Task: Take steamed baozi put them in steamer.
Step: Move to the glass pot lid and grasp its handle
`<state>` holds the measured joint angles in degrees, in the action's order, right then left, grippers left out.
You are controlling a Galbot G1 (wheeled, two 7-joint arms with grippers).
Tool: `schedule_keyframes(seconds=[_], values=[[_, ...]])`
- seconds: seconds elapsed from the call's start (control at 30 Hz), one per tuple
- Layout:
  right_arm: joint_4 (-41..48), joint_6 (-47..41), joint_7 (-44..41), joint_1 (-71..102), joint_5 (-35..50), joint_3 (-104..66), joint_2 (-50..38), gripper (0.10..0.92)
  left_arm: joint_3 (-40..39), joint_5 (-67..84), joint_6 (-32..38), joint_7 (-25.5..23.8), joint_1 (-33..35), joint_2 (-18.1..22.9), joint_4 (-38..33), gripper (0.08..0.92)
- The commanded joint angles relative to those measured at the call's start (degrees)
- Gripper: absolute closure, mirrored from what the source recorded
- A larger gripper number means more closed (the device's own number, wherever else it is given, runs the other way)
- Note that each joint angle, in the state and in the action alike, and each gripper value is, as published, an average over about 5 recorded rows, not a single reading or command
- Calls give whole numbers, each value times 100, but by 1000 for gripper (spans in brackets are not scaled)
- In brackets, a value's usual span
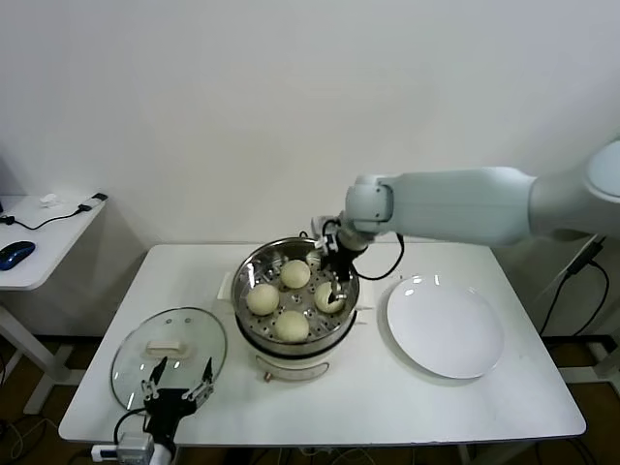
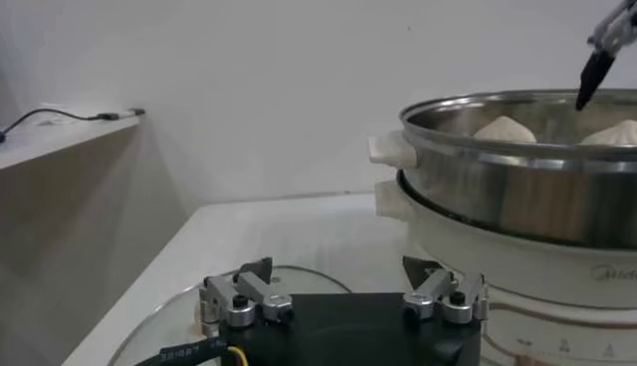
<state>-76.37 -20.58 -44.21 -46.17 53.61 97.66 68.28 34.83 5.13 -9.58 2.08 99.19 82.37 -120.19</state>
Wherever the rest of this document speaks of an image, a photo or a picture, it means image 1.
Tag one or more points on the white steamed baozi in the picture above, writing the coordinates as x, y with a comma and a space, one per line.
263, 299
322, 295
296, 273
292, 326

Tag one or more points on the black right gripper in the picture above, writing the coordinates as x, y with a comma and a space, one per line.
341, 260

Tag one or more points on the blue computer mouse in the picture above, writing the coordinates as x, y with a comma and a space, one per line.
15, 254

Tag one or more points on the black power adapter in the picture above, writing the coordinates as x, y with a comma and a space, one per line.
583, 257

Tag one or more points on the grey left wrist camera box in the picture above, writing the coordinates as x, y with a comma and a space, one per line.
134, 445

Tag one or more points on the white side desk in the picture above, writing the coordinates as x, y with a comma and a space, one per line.
48, 242

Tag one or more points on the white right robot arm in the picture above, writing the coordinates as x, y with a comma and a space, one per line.
460, 203

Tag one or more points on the white electric cooker pot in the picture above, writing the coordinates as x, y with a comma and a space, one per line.
290, 365

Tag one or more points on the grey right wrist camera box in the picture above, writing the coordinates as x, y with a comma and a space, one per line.
325, 237

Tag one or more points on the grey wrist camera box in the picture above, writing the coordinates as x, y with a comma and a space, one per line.
325, 237
134, 445

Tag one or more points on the small white object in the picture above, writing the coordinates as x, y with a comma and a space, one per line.
48, 199

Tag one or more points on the stainless steel steamer basket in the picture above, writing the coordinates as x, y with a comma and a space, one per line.
257, 271

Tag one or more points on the white round plate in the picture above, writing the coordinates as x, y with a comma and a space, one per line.
445, 329

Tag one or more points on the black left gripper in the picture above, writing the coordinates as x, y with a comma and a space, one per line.
169, 407

